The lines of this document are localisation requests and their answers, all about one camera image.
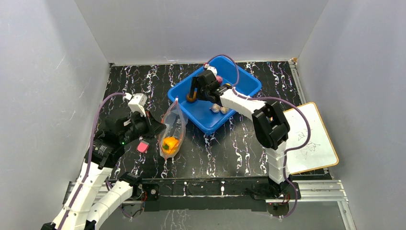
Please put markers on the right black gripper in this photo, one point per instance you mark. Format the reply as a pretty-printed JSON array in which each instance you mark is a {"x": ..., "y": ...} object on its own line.
[{"x": 198, "y": 84}]

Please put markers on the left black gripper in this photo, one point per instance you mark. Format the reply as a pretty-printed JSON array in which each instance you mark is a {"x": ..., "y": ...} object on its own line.
[{"x": 154, "y": 127}]

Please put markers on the brown potato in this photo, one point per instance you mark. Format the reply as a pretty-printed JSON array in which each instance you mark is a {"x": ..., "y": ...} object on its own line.
[{"x": 190, "y": 99}]

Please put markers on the clear zip top bag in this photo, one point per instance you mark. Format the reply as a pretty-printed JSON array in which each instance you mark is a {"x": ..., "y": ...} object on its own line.
[{"x": 175, "y": 120}]

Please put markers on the orange bell pepper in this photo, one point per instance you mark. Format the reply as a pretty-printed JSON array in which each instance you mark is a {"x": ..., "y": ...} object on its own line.
[{"x": 170, "y": 145}]

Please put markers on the blue plastic bin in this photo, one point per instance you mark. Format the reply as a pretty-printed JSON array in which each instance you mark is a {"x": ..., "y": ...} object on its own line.
[{"x": 199, "y": 112}]

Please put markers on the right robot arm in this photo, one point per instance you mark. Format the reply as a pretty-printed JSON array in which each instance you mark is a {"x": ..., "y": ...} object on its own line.
[{"x": 270, "y": 125}]

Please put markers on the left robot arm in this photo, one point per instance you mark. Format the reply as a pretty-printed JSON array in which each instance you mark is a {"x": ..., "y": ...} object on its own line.
[{"x": 81, "y": 211}]

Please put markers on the pink eraser block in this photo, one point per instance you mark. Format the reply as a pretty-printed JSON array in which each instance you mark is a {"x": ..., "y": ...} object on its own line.
[{"x": 142, "y": 147}]

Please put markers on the purple onion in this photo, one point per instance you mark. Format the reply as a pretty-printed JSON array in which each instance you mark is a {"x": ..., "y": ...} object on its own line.
[{"x": 219, "y": 79}]

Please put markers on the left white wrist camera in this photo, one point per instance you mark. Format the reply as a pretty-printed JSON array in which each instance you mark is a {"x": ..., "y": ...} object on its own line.
[{"x": 136, "y": 102}]

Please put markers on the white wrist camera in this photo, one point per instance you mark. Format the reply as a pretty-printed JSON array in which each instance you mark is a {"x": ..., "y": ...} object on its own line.
[
  {"x": 206, "y": 66},
  {"x": 136, "y": 102}
]

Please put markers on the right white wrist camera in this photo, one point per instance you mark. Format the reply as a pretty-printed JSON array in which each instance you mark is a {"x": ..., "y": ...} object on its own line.
[{"x": 206, "y": 66}]

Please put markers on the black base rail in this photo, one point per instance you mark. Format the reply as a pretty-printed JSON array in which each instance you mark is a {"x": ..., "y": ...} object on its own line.
[{"x": 219, "y": 193}]

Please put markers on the white board wooden frame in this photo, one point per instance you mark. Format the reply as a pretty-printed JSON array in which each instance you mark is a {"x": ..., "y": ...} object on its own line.
[{"x": 319, "y": 152}]

